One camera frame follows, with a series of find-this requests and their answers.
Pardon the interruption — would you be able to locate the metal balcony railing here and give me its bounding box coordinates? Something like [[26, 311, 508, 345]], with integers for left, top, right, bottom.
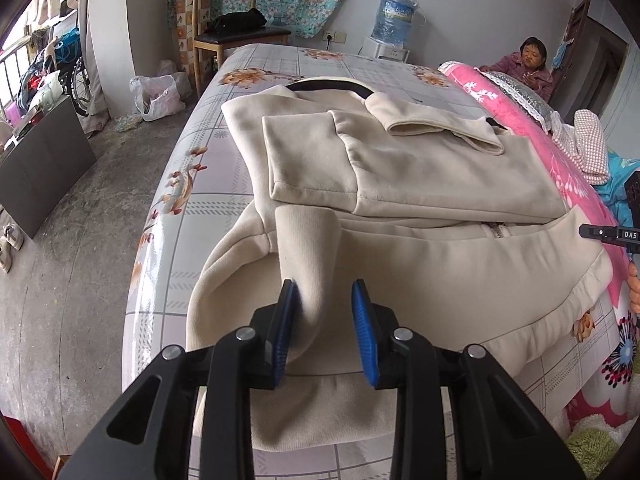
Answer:
[[0, 36, 34, 122]]

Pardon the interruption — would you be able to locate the water dispenser with bottle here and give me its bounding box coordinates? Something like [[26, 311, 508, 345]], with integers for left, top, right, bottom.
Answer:
[[358, 0, 419, 63]]

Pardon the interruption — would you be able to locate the person's right hand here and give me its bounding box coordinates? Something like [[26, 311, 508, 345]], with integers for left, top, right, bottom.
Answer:
[[627, 262, 640, 314]]

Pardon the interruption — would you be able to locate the pink checkered cloth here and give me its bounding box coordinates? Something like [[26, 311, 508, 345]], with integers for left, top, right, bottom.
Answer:
[[550, 110, 611, 185]]

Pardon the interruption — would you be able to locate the pink floral fleece blanket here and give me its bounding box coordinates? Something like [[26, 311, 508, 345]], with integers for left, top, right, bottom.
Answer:
[[438, 61, 637, 426]]

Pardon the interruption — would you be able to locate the white plastic bag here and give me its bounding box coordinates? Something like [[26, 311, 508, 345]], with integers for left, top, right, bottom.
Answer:
[[129, 72, 192, 122]]

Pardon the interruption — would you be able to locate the white shoe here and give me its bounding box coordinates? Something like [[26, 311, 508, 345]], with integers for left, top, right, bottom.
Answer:
[[3, 222, 24, 252], [0, 237, 12, 273]]

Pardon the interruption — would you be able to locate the wall power socket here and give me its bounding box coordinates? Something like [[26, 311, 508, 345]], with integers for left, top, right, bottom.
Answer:
[[322, 30, 347, 44]]

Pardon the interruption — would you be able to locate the dark grey low cabinet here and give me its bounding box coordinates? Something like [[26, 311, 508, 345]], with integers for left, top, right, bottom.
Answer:
[[0, 96, 96, 238]]

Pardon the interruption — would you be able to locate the wooden chair dark seat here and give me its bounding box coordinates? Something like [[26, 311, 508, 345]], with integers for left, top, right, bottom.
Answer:
[[191, 0, 292, 96]]

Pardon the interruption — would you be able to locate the red box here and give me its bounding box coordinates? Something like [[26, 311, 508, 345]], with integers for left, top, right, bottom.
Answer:
[[1, 415, 52, 479]]

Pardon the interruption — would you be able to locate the wheelchair with blue bag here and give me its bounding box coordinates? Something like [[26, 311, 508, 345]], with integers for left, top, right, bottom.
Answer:
[[16, 27, 94, 117]]

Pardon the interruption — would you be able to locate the bed with floral sheet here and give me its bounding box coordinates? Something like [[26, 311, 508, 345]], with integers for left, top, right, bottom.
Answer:
[[120, 42, 640, 480]]

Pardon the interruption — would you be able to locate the lace trimmed grey pillow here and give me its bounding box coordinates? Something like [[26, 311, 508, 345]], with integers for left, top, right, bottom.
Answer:
[[482, 72, 563, 132]]

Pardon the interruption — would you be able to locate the person in pink clothes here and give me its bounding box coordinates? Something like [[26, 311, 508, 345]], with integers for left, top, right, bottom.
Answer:
[[480, 37, 553, 102]]

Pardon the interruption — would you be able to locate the black bag on chair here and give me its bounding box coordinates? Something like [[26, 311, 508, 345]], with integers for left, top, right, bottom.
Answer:
[[206, 8, 267, 37]]

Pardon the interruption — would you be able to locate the white shoe right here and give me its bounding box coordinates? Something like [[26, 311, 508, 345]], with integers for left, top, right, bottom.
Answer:
[[3, 222, 24, 252]]

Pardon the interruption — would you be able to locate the white shoe left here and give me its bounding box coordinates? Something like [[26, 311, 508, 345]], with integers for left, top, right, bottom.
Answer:
[[0, 237, 12, 273]]

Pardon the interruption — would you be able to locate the cream zip jacket black trim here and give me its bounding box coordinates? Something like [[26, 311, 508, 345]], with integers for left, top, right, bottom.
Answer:
[[186, 86, 613, 451]]

